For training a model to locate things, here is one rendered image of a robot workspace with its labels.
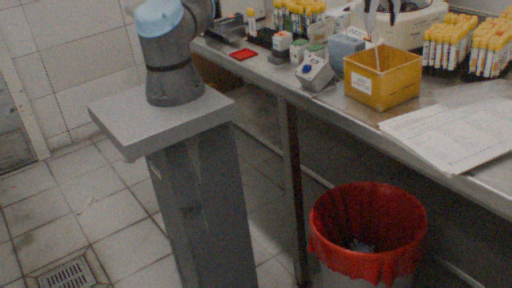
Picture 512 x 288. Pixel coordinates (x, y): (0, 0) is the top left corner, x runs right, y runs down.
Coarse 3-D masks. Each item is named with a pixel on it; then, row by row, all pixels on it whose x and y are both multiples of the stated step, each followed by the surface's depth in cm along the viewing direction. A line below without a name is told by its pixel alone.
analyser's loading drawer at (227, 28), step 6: (222, 18) 162; (216, 24) 162; (222, 24) 158; (228, 24) 159; (234, 24) 161; (210, 30) 164; (216, 30) 162; (222, 30) 159; (228, 30) 154; (234, 30) 155; (240, 30) 156; (228, 36) 155; (234, 36) 156; (240, 36) 157; (246, 36) 159
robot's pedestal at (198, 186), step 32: (224, 128) 123; (160, 160) 122; (192, 160) 121; (224, 160) 127; (160, 192) 136; (192, 192) 125; (224, 192) 132; (192, 224) 130; (224, 224) 137; (192, 256) 135; (224, 256) 142
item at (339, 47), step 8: (328, 40) 128; (336, 40) 125; (344, 40) 124; (352, 40) 123; (360, 40) 123; (328, 48) 129; (336, 48) 127; (344, 48) 124; (352, 48) 122; (360, 48) 122; (336, 56) 128; (344, 56) 125; (336, 64) 129; (336, 72) 129
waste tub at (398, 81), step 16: (384, 48) 119; (352, 64) 112; (368, 64) 119; (384, 64) 121; (400, 64) 116; (416, 64) 109; (352, 80) 115; (368, 80) 109; (384, 80) 106; (400, 80) 109; (416, 80) 112; (352, 96) 117; (368, 96) 111; (384, 96) 108; (400, 96) 111; (416, 96) 114
